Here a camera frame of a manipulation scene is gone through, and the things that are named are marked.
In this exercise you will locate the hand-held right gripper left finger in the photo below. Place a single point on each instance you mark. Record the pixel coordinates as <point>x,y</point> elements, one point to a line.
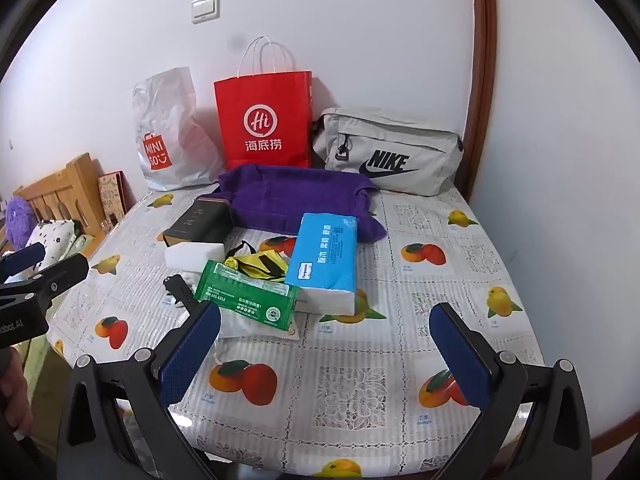
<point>190,350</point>

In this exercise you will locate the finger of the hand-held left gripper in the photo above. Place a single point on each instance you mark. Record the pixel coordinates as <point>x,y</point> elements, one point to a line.
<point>27,254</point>
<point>65,270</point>

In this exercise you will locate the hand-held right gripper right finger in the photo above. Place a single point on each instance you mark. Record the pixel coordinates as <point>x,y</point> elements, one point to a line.
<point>462,355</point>

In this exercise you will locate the clear plastic bag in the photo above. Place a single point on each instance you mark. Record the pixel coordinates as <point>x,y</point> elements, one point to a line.
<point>245,337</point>

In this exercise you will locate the black watch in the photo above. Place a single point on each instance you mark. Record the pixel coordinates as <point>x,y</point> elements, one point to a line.
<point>181,290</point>

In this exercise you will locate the green wet wipes packet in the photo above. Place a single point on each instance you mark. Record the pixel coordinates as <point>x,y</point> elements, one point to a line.
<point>240,295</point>

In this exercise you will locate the white tissue box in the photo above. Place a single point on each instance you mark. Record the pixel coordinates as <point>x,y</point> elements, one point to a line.
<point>192,260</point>

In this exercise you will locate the yellow tape measure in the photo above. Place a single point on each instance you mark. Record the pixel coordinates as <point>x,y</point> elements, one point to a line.
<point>260,265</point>

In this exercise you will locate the dark green tea tin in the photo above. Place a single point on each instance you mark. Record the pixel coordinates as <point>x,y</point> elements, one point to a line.
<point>197,222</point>

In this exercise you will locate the blue tissue pack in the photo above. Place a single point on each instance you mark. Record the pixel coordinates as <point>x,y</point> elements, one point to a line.
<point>322,255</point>

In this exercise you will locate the purple towel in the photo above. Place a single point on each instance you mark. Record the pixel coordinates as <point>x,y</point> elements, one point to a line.
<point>295,195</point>

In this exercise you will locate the person's left hand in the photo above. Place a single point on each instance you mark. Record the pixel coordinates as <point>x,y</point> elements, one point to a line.
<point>10,390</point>

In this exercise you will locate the white floral pillow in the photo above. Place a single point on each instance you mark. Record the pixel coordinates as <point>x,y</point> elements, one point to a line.
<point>55,235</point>

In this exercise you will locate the purple plush toy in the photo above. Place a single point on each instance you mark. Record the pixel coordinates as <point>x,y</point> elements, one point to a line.
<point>20,220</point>

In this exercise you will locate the wooden bed headboard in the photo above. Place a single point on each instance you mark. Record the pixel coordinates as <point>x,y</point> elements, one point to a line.
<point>65,185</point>

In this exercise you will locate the patterned notebook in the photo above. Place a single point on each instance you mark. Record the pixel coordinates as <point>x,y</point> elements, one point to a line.
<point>111,195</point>

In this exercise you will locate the fruit print tablecloth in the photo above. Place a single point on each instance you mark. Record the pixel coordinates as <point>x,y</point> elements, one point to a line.
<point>350,385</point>

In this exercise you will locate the white plastic shopping bag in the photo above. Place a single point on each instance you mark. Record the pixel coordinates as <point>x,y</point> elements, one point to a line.
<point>170,125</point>

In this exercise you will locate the grey waist bag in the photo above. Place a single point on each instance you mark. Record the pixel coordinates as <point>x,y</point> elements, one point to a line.
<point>400,140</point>

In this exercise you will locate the red paper bag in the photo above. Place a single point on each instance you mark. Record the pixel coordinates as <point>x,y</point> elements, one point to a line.
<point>260,110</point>

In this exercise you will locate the brown wooden door frame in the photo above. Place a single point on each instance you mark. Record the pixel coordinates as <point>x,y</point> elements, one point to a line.
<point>482,60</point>

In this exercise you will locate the white light switch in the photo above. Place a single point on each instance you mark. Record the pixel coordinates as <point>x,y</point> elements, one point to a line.
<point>205,8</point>

